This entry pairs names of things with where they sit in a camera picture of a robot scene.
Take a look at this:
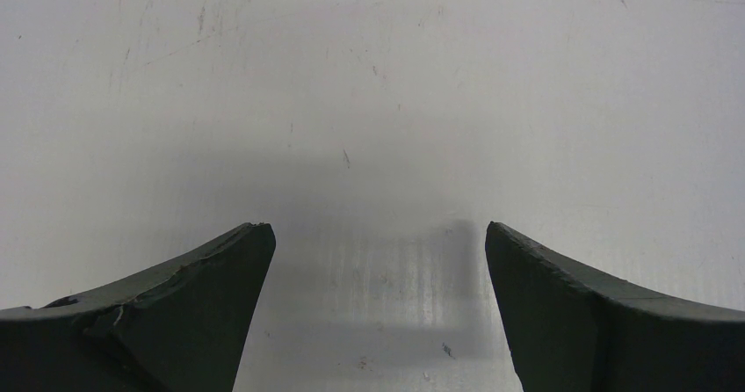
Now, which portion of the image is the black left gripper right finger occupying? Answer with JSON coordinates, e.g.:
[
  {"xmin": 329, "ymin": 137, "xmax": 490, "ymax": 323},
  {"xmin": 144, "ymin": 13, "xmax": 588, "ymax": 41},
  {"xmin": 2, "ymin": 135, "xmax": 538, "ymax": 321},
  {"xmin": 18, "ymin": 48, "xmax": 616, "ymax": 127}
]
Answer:
[{"xmin": 485, "ymin": 222, "xmax": 744, "ymax": 391}]

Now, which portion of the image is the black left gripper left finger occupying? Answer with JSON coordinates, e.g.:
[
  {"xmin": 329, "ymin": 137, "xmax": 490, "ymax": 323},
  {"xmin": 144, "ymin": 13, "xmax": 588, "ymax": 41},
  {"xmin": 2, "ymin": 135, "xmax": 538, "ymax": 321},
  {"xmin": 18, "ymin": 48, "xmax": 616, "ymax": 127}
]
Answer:
[{"xmin": 1, "ymin": 223, "xmax": 276, "ymax": 391}]

